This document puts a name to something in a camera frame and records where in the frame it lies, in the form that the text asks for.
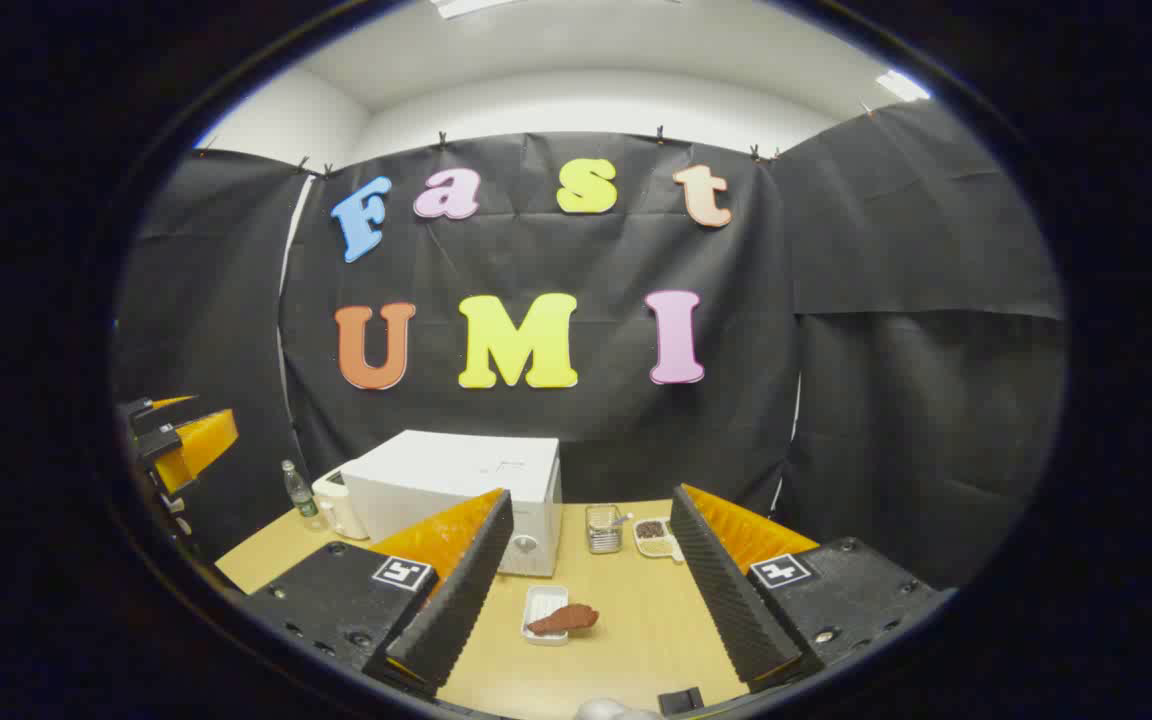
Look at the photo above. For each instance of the white kettle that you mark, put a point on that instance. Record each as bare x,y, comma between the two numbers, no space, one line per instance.
336,505

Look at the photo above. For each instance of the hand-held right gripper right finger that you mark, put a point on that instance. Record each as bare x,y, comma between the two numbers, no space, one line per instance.
726,590

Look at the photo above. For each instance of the blue striped spoon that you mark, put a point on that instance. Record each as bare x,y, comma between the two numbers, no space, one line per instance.
621,520

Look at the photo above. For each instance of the clear plastic bottle green label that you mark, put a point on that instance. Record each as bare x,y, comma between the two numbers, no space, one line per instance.
301,500

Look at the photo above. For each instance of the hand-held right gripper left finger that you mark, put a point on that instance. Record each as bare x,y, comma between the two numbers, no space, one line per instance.
466,590

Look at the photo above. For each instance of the brown meat piece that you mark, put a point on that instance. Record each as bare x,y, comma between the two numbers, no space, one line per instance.
566,620

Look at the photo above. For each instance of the clear glass cup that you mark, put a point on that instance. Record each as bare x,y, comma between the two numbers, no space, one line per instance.
601,535

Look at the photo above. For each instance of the white rectangular tray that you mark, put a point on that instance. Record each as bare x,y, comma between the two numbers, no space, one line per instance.
543,598

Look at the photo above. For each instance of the ceiling light panel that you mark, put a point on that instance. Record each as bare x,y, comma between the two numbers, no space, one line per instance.
901,85
466,6

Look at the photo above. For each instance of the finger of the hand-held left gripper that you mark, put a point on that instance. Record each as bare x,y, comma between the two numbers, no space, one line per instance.
196,445
166,404

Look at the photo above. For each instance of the white microwave oven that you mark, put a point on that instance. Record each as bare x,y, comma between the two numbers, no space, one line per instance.
456,470

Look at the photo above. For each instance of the white divided dish of beans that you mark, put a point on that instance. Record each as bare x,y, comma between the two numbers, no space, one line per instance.
651,535

